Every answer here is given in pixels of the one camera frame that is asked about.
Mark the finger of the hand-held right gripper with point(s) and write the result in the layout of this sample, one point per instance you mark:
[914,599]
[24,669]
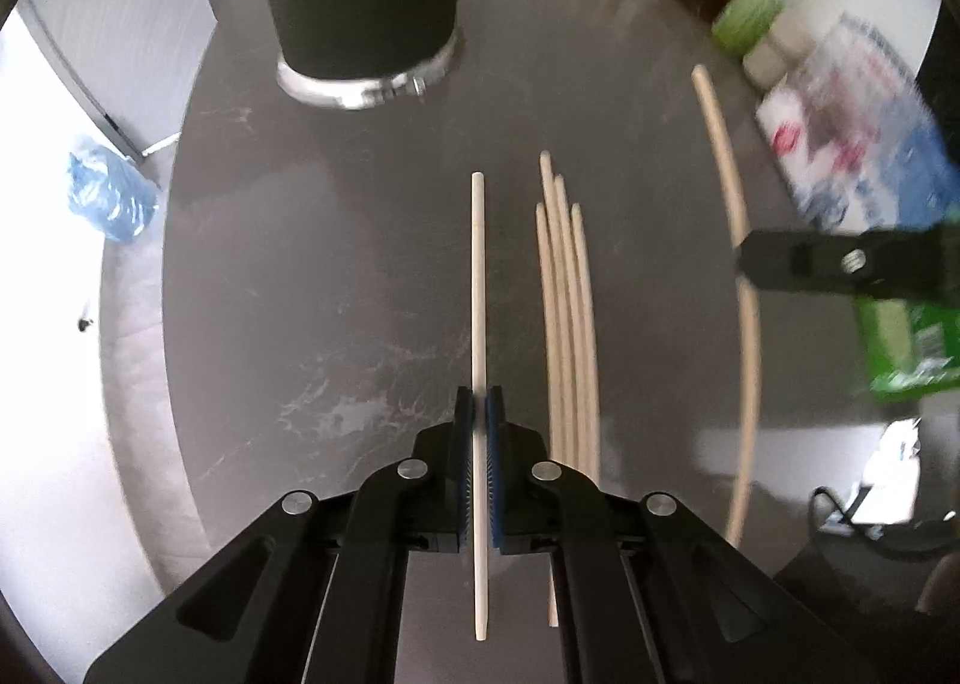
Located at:
[810,260]

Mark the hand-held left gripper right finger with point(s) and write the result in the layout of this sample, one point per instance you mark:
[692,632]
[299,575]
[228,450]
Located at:
[496,474]

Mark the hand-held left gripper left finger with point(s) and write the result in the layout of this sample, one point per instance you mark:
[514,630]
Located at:
[463,474]

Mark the single wooden chopstick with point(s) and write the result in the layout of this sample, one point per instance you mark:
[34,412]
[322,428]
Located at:
[478,279]
[724,151]

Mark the bundle of wooden chopsticks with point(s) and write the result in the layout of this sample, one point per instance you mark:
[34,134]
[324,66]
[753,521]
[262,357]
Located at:
[585,324]

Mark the green sugar bag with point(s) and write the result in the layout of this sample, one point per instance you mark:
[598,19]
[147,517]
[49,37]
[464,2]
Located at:
[900,339]

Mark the blue and white salt bag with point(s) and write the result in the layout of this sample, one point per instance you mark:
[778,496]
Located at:
[900,166]

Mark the white and pink bag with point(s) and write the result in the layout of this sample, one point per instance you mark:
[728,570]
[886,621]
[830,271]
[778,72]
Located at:
[802,121]

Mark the blue water bottle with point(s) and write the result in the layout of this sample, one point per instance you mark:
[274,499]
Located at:
[112,193]

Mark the grey door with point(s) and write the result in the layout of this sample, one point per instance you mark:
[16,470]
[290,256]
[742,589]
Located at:
[97,39]

